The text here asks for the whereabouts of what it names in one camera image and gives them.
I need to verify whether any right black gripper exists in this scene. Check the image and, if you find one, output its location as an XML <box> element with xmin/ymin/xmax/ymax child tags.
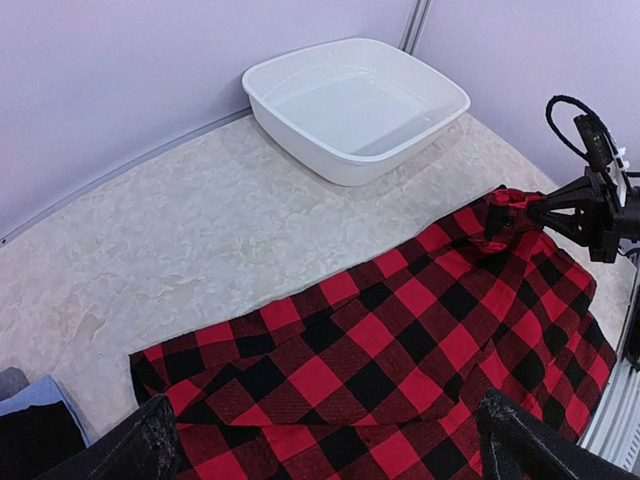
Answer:
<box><xmin>527</xmin><ymin>168</ymin><xmax>639</xmax><ymax>263</ymax></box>

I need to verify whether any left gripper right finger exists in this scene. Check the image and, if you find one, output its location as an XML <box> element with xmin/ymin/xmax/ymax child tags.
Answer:
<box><xmin>475</xmin><ymin>389</ymin><xmax>636</xmax><ymax>480</ymax></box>

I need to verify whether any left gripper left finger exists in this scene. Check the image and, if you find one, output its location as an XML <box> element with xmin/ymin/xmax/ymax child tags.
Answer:
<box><xmin>44</xmin><ymin>394</ymin><xmax>179</xmax><ymax>480</ymax></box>

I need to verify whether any red black plaid shirt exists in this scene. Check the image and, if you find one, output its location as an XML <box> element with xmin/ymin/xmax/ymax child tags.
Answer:
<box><xmin>130</xmin><ymin>188</ymin><xmax>616</xmax><ymax>479</ymax></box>

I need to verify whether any black folded shirt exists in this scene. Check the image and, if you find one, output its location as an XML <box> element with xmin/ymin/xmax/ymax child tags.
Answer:
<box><xmin>0</xmin><ymin>401</ymin><xmax>86</xmax><ymax>479</ymax></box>

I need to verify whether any light blue folded shirt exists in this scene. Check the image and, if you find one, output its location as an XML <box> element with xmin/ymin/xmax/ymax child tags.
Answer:
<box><xmin>1</xmin><ymin>375</ymin><xmax>92</xmax><ymax>447</ymax></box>

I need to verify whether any grey folded shirt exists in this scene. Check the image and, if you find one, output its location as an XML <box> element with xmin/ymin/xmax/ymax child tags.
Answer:
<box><xmin>0</xmin><ymin>367</ymin><xmax>30</xmax><ymax>401</ymax></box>

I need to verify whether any white plastic tub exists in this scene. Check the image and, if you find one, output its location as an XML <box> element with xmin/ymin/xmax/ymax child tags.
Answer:
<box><xmin>242</xmin><ymin>38</ymin><xmax>471</xmax><ymax>187</ymax></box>

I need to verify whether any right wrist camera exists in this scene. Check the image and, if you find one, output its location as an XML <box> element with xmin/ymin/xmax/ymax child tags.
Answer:
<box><xmin>574</xmin><ymin>114</ymin><xmax>631</xmax><ymax>207</ymax></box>

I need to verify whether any front aluminium rail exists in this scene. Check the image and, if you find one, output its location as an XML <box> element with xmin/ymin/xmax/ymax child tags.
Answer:
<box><xmin>578</xmin><ymin>255</ymin><xmax>639</xmax><ymax>473</ymax></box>

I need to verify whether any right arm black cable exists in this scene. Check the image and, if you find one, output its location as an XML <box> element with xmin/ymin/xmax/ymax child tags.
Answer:
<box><xmin>544</xmin><ymin>93</ymin><xmax>640</xmax><ymax>181</ymax></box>

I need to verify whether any right aluminium frame post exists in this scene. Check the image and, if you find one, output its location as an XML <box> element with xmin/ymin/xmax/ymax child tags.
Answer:
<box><xmin>398</xmin><ymin>0</ymin><xmax>432</xmax><ymax>55</ymax></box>

